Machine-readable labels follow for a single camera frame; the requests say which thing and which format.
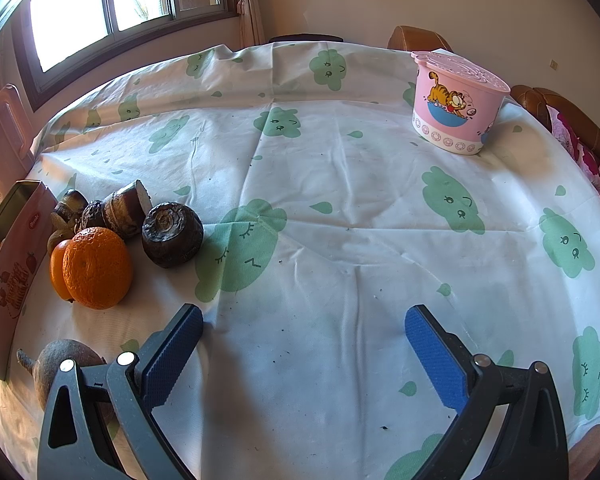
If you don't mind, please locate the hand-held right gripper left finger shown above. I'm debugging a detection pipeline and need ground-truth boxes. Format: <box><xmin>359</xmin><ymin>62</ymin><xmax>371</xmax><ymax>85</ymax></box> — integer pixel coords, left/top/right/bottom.
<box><xmin>37</xmin><ymin>303</ymin><xmax>204</xmax><ymax>480</ymax></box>

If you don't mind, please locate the small brown round fruit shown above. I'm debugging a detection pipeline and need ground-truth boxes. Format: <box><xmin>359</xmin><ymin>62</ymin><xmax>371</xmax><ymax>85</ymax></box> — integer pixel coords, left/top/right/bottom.
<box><xmin>47</xmin><ymin>230</ymin><xmax>76</xmax><ymax>256</ymax></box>

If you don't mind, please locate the dark taro stub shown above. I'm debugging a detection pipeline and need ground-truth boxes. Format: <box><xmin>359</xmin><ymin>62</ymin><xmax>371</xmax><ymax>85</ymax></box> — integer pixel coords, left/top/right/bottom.
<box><xmin>55</xmin><ymin>189</ymin><xmax>88</xmax><ymax>223</ymax></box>

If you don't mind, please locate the small dark round taro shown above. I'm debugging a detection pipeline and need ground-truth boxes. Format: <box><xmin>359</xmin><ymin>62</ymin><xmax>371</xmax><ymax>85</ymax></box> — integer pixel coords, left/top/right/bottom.
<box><xmin>80</xmin><ymin>200</ymin><xmax>112</xmax><ymax>233</ymax></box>

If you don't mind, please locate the brown leather chair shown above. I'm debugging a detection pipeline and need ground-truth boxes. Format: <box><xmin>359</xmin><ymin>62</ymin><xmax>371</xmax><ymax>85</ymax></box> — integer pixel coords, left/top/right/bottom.
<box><xmin>387</xmin><ymin>25</ymin><xmax>453</xmax><ymax>53</ymax></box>

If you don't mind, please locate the pink metal tin box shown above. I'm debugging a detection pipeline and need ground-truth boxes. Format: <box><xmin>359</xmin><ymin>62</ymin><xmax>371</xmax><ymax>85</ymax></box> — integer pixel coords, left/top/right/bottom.
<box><xmin>0</xmin><ymin>180</ymin><xmax>56</xmax><ymax>382</ymax></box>

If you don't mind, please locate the pink cartoon lidded cup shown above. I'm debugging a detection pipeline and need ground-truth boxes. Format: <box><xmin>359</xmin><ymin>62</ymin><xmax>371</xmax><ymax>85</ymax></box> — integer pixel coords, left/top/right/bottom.
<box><xmin>410</xmin><ymin>50</ymin><xmax>511</xmax><ymax>157</ymax></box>

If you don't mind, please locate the round brown radish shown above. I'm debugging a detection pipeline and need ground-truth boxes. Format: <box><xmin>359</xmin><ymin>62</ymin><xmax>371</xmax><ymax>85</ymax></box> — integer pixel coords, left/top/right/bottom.
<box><xmin>16</xmin><ymin>339</ymin><xmax>116</xmax><ymax>426</ymax></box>

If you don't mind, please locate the dark round stool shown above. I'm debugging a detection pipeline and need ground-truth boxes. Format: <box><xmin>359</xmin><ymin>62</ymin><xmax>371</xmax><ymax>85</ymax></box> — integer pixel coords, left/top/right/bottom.
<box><xmin>268</xmin><ymin>34</ymin><xmax>344</xmax><ymax>44</ymax></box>

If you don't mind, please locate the white green cloud tablecloth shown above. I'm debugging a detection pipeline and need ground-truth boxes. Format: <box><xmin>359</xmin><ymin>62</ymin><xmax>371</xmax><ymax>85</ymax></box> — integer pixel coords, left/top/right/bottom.
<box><xmin>0</xmin><ymin>40</ymin><xmax>600</xmax><ymax>480</ymax></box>

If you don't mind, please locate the beige tied curtain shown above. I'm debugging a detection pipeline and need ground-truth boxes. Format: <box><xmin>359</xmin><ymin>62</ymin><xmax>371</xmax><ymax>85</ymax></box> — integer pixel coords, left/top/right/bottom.
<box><xmin>232</xmin><ymin>0</ymin><xmax>266</xmax><ymax>47</ymax></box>

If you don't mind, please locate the large dark round taro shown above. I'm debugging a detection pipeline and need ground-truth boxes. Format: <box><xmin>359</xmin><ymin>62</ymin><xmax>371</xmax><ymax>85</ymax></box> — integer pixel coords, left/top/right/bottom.
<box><xmin>141</xmin><ymin>202</ymin><xmax>205</xmax><ymax>269</ymax></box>

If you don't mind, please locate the brown framed window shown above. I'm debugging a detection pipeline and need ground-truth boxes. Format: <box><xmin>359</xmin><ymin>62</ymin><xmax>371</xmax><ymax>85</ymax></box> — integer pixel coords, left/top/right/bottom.
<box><xmin>12</xmin><ymin>0</ymin><xmax>241</xmax><ymax>111</ymax></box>

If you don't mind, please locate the brown leather sofa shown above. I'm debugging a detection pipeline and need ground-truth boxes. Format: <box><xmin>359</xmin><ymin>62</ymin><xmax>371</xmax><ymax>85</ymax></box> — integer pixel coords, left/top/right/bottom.
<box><xmin>510</xmin><ymin>85</ymin><xmax>600</xmax><ymax>196</ymax></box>

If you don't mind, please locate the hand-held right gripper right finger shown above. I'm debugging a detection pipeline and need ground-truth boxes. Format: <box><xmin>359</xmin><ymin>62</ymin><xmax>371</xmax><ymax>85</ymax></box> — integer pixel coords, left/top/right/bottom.
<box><xmin>404</xmin><ymin>304</ymin><xmax>570</xmax><ymax>480</ymax></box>

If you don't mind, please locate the large orange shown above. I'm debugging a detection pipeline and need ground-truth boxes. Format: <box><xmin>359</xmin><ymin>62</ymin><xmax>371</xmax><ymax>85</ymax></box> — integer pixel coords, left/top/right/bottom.
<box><xmin>62</xmin><ymin>227</ymin><xmax>134</xmax><ymax>310</ymax></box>

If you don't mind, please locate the person's leg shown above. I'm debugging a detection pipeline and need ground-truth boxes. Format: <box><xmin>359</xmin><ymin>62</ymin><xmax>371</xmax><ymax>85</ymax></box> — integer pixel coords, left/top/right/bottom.
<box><xmin>567</xmin><ymin>427</ymin><xmax>600</xmax><ymax>480</ymax></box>

